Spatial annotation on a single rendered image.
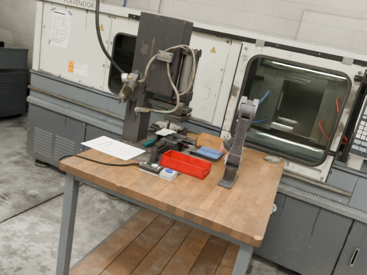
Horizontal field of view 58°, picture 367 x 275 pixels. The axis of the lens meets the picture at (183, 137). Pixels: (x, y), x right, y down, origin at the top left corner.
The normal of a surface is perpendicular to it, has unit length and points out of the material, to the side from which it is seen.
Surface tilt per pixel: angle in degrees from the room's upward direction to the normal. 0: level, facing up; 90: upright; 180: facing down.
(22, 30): 90
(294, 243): 90
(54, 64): 90
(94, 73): 90
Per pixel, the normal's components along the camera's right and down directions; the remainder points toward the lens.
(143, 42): -0.37, 0.21
